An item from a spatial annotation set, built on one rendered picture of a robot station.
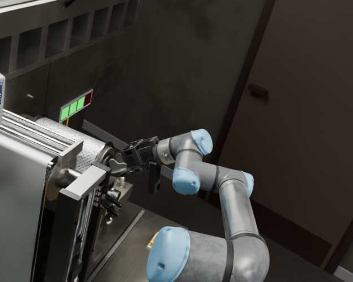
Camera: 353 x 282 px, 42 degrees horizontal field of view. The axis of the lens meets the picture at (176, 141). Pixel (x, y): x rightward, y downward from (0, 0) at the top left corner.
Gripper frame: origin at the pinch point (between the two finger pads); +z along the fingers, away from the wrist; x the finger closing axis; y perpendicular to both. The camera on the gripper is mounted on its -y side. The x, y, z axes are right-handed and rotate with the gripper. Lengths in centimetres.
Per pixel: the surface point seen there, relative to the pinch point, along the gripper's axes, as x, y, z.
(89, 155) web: 4.6, 9.2, 1.4
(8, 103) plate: 5.6, 33.1, 20.1
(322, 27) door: -176, -4, -55
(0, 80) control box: 54, 39, -27
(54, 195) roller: 27.1, 7.2, 0.1
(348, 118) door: -169, -62, -54
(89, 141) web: 0.6, 12.5, 2.1
